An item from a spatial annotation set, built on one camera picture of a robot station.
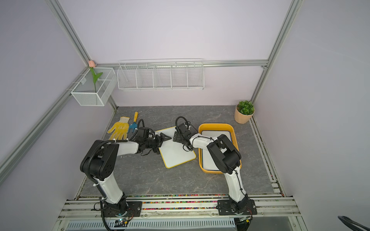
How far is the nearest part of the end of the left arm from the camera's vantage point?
804 mm

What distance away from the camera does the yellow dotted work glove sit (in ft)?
3.42

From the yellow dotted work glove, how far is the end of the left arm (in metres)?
0.28
